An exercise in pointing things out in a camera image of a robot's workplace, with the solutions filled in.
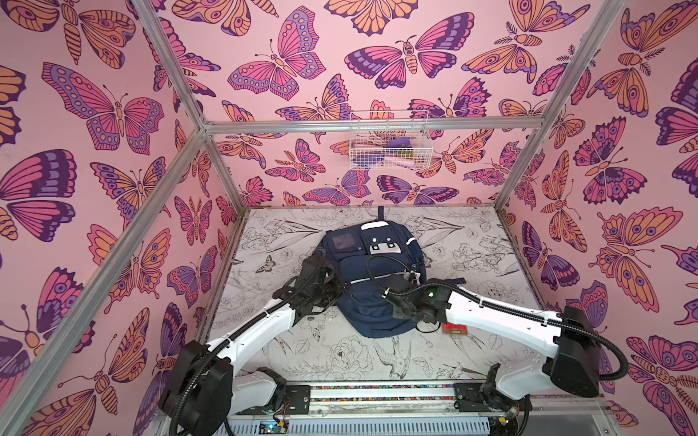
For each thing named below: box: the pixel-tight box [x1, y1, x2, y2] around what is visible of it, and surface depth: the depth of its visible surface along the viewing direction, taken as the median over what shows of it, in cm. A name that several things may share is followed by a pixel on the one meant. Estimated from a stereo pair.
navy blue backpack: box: [318, 207, 428, 338], surface depth 89 cm
